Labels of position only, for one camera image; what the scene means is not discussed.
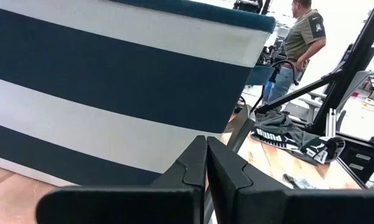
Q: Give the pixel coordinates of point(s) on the navy white striped fabric basket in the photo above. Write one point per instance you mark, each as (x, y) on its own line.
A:
(112, 77)

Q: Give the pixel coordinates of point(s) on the small grey patterned cloth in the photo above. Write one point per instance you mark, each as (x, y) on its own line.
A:
(298, 183)

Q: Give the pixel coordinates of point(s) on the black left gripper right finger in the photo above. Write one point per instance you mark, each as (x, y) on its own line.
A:
(267, 205)

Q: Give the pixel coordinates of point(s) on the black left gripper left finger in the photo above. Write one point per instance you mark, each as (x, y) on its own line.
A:
(174, 205)

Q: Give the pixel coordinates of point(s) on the dark grey Puma garment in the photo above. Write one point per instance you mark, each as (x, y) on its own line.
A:
(283, 127)

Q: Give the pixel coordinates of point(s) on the black metal rig frame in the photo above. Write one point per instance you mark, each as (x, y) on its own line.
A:
(358, 53)

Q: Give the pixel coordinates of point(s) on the person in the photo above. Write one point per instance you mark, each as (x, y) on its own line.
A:
(302, 34)

